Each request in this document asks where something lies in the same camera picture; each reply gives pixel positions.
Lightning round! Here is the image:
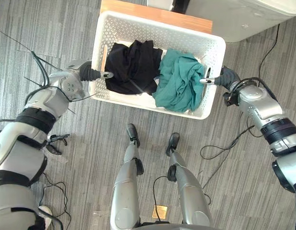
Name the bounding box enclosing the white perforated laundry basket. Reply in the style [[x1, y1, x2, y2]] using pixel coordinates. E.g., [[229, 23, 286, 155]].
[[89, 11, 227, 120]]

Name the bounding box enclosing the silver robot right leg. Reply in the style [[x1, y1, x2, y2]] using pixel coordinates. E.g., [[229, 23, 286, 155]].
[[167, 148, 214, 228]]

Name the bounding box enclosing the thin black floor cable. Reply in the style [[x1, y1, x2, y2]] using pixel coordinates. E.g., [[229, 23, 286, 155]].
[[39, 172, 72, 230]]

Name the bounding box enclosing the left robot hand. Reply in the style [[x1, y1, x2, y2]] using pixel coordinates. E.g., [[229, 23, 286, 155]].
[[80, 61, 114, 82]]

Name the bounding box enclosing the black cable to floor socket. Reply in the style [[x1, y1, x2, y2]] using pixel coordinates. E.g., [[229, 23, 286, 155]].
[[152, 175, 173, 222]]

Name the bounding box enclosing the silver robot leg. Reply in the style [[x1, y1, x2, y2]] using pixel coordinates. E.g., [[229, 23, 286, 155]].
[[167, 148, 214, 228], [110, 141, 145, 230]]

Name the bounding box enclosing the black washing machine power cable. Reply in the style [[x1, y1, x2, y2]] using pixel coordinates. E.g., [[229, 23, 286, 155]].
[[258, 23, 281, 79]]

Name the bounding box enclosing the dark robot right foot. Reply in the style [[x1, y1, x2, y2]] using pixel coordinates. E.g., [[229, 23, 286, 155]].
[[165, 132, 181, 156]]

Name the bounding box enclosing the dark robot left foot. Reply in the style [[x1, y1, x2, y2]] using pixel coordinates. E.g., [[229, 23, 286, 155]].
[[126, 123, 141, 147]]

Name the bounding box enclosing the teal garment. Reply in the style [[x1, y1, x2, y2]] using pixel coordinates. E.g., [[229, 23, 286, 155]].
[[152, 48, 206, 113]]

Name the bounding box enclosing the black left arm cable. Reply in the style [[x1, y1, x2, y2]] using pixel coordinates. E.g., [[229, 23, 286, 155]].
[[23, 50, 101, 115]]

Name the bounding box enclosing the wooden table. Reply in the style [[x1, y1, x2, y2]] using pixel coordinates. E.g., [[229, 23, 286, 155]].
[[100, 0, 213, 35]]

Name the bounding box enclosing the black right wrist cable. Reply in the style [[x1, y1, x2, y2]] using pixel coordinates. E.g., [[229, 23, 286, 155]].
[[223, 77, 278, 106]]

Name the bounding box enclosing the dark robot foot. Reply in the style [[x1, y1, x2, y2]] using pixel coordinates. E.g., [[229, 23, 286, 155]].
[[165, 132, 181, 156], [126, 123, 141, 147]]

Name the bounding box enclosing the silver robot left leg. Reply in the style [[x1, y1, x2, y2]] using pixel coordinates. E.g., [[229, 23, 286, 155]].
[[110, 141, 145, 230]]

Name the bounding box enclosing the black looped floor cable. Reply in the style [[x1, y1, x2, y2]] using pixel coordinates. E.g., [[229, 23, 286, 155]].
[[200, 112, 264, 190]]

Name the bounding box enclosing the white box-shaped object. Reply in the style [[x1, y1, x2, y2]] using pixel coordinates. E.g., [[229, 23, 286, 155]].
[[147, 0, 174, 12]]

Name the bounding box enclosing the brass floor socket plate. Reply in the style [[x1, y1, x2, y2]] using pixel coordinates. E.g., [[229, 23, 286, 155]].
[[152, 205, 169, 219]]

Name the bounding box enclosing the black garment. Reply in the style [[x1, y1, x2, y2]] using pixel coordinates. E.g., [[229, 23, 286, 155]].
[[104, 39, 164, 96]]

